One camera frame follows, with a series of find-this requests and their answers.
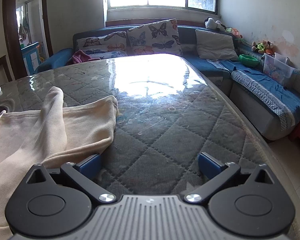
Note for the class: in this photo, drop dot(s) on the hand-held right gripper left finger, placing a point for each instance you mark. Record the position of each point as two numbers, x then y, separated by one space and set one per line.
91 166

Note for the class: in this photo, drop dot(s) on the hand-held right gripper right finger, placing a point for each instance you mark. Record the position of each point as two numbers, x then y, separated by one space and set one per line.
208 166

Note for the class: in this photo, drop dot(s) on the cream long-sleeved top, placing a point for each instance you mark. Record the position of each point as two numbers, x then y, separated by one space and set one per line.
40 130

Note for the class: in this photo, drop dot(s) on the patterned sofa cover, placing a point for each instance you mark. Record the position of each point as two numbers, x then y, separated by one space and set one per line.
267 96

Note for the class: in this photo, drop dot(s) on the blue sofa blanket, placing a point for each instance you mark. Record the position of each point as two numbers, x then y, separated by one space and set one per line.
270 85

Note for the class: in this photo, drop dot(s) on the blue sofa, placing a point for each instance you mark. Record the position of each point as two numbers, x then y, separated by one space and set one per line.
200 63

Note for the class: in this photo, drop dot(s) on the magenta cloth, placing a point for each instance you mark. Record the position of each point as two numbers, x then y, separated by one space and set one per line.
80 56

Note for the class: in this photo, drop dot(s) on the green bowl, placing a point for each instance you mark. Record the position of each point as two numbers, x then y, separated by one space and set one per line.
248 60

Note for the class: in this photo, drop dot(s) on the clear plastic storage box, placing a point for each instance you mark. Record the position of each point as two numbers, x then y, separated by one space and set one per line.
277 70

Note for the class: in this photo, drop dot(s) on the grey pillow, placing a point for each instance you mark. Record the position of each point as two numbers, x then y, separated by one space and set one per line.
215 45

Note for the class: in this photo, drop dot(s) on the butterfly print pillow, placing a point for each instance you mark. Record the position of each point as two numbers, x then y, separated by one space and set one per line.
152 35
100 43

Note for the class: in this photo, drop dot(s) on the blue cabinet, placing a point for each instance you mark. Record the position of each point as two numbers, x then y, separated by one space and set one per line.
30 57

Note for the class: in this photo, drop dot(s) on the dark wooden sideboard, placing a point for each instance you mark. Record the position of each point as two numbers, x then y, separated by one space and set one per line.
8 67

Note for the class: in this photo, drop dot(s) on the plush toy with green outfit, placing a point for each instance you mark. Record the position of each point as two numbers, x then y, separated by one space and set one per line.
260 47

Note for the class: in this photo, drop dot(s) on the brown plush bear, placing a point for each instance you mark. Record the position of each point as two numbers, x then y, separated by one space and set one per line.
270 47

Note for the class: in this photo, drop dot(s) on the pink plush toy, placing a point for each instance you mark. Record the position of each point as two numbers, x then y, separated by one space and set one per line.
235 32

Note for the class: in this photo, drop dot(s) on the black and white plush toy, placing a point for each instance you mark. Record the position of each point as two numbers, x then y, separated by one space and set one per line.
211 23

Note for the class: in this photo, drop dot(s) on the hanging cloth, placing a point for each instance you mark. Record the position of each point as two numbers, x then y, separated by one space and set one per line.
23 28

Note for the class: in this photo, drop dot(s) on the brown door frame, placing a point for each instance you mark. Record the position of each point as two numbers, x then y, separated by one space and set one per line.
8 30

